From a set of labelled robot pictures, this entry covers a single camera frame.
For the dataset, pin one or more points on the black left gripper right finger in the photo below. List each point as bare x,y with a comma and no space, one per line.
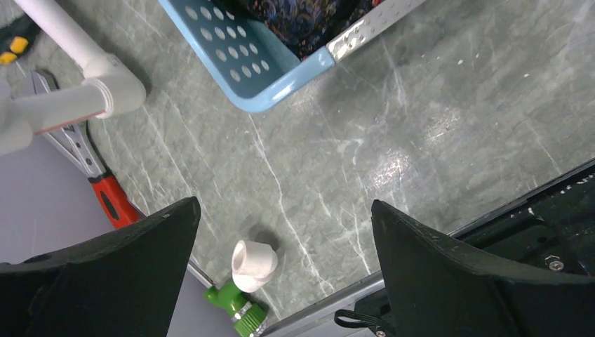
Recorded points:
440,286

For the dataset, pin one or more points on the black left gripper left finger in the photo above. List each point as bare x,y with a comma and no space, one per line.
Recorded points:
122,283

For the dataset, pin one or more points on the pile of patterned ties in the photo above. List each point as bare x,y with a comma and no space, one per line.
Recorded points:
304,26

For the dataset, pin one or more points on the green tap with white fitting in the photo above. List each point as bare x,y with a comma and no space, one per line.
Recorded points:
253,265

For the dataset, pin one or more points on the blue perforated plastic basket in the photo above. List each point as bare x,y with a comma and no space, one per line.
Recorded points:
254,69

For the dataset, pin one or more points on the yellow black screwdriver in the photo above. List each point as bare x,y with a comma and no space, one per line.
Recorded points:
17,38

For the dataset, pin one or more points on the aluminium rail frame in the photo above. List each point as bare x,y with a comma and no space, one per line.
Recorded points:
317,319

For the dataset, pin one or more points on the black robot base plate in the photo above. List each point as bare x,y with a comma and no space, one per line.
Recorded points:
551,228

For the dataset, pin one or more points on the red handled adjustable wrench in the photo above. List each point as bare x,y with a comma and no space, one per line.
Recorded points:
75,143

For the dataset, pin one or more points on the white PVC pipe frame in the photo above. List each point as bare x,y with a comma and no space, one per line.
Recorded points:
92,82

